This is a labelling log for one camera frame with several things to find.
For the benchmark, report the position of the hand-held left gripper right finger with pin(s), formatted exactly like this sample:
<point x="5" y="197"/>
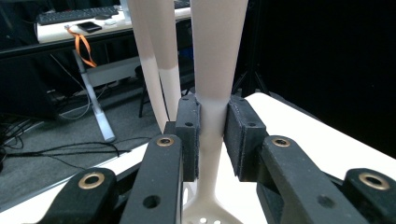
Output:
<point x="280" y="180"/>

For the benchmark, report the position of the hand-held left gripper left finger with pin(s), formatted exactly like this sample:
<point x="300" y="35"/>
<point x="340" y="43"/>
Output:
<point x="162" y="174"/>

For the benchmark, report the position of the beige perforated skimmer spoon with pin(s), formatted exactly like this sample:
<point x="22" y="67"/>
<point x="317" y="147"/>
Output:
<point x="214" y="62"/>

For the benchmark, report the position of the beige solid spatula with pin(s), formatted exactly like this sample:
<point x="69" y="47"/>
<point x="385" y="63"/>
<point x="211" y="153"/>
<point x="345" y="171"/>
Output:
<point x="137" y="31"/>

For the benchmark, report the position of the white desk leg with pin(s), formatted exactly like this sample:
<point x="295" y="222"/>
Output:
<point x="101" y="121"/>

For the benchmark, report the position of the black tripod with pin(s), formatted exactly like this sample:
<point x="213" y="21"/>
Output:
<point x="250" y="77"/>

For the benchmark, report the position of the dark equipment cabinet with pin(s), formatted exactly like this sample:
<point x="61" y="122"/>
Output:
<point x="25" y="90"/>

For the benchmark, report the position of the black phone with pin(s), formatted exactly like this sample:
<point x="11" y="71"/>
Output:
<point x="89" y="27"/>

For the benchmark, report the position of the white background desk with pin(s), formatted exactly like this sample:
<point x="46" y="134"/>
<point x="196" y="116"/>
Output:
<point x="59" y="32"/>

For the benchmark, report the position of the black keyboard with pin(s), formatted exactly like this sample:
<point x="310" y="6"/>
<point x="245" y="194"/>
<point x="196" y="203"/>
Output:
<point x="71" y="15"/>

